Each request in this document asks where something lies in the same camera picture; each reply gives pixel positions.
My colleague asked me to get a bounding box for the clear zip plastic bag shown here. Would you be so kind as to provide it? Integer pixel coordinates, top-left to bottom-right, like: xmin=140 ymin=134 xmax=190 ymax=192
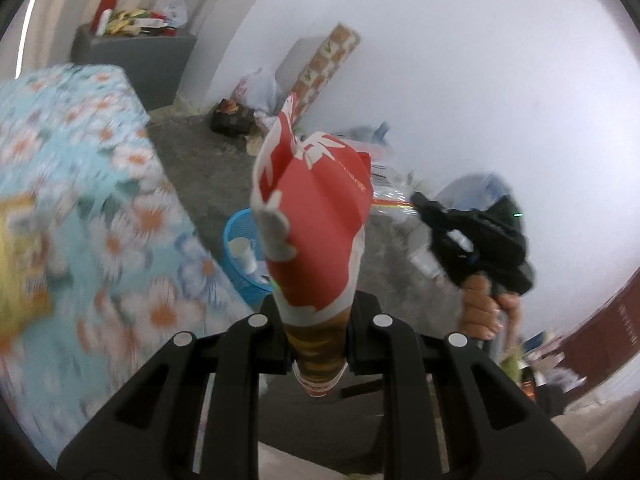
xmin=370 ymin=164 xmax=421 ymax=231

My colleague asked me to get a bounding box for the red white snack bag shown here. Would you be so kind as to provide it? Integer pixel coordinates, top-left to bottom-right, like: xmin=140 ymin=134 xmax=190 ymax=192
xmin=250 ymin=94 xmax=373 ymax=398

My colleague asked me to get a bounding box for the yellow snack wrapper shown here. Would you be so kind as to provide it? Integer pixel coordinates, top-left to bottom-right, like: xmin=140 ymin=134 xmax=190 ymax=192
xmin=0 ymin=194 xmax=52 ymax=338

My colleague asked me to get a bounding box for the white paper cup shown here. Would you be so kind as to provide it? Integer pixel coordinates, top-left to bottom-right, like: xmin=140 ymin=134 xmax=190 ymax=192
xmin=228 ymin=237 xmax=257 ymax=275

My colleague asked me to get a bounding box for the blue plastic trash basket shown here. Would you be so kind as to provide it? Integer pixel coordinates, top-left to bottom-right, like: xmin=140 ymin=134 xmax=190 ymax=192
xmin=221 ymin=209 xmax=272 ymax=310

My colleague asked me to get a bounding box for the person's right hand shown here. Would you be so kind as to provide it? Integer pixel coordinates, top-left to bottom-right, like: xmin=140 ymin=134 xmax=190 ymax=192
xmin=458 ymin=274 xmax=522 ymax=347

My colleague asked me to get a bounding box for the green sleeve cuff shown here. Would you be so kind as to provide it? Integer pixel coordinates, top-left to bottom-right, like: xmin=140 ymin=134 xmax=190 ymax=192
xmin=500 ymin=346 xmax=522 ymax=386

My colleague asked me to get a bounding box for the large water jug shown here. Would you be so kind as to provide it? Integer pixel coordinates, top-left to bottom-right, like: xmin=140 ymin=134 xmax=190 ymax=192
xmin=343 ymin=122 xmax=390 ymax=146

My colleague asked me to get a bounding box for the white plastic bag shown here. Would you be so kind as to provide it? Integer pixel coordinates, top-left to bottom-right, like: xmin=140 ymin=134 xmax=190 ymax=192
xmin=231 ymin=68 xmax=279 ymax=115

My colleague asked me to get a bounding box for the black box on floor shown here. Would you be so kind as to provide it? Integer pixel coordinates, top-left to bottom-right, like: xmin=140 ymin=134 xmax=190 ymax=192
xmin=209 ymin=99 xmax=254 ymax=138

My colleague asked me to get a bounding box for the grey bedside cabinet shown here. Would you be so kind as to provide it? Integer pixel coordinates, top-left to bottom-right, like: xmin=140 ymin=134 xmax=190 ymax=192
xmin=70 ymin=25 xmax=196 ymax=110

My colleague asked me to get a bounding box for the red thermos bottle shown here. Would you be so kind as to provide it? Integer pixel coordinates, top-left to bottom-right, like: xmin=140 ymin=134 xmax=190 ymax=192
xmin=90 ymin=0 xmax=118 ymax=37

